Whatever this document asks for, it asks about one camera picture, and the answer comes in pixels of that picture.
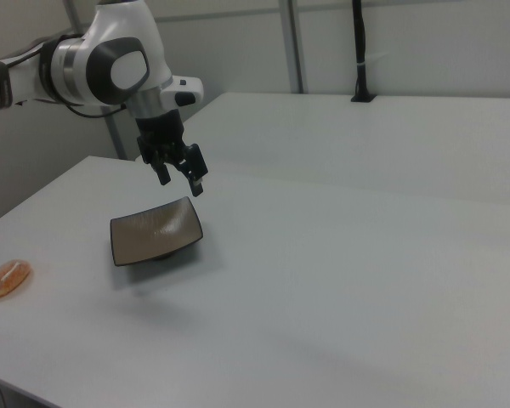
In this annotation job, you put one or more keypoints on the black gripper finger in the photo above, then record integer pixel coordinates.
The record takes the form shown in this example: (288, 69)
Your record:
(161, 170)
(195, 168)

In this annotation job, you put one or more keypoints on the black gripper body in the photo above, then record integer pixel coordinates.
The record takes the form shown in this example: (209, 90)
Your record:
(161, 127)

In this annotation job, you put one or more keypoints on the orange oval bread roll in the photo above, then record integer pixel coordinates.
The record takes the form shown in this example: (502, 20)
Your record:
(10, 278)

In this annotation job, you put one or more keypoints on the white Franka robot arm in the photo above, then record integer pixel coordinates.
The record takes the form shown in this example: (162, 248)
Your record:
(123, 68)

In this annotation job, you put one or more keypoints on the brown square ceramic plate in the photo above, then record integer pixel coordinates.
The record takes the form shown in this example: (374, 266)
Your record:
(153, 234)

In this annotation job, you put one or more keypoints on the white adjacent table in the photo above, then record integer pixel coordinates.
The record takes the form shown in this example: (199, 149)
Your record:
(365, 140)

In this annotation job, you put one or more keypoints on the black pole with base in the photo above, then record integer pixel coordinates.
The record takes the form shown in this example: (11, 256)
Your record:
(360, 42)

